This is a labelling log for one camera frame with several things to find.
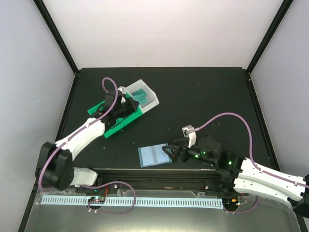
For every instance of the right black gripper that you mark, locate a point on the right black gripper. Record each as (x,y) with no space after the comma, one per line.
(177,149)

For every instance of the left controller board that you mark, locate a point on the left controller board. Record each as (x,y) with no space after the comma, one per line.
(97,200)

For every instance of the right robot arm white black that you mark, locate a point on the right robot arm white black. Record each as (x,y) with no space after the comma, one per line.
(240,175)

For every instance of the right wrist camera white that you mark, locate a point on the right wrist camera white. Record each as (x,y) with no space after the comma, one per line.
(189,132)

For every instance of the green bin middle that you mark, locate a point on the green bin middle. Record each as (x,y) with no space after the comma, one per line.
(132,117)

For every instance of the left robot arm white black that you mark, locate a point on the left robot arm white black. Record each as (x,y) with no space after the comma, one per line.
(59,171)

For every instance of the frame post black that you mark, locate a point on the frame post black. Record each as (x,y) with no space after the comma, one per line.
(279,16)
(56,34)

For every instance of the teal card in white bin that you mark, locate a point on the teal card in white bin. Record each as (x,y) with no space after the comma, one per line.
(139,93)

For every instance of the teal VIP card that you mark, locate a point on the teal VIP card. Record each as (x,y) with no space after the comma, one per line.
(142,100)

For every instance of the green bin left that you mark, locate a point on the green bin left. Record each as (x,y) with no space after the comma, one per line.
(112,120)

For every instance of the right frame post black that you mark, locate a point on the right frame post black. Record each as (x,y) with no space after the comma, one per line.
(279,16)

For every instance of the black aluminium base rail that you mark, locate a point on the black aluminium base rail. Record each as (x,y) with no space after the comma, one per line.
(207,181)

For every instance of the green bin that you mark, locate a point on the green bin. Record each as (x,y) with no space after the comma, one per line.
(112,120)
(132,117)

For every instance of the right controller board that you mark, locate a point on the right controller board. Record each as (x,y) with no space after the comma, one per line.
(231,201)

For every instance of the left frame post black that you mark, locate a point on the left frame post black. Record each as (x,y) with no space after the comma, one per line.
(56,34)

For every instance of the white slotted cable duct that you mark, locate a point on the white slotted cable duct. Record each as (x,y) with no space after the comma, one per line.
(137,202)

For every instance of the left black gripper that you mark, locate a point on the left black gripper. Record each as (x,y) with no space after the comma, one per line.
(133,107)

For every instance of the white translucent bin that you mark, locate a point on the white translucent bin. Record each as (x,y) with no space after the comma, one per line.
(151,96)

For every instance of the controller board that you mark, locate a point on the controller board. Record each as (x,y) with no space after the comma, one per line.
(231,201)
(97,200)

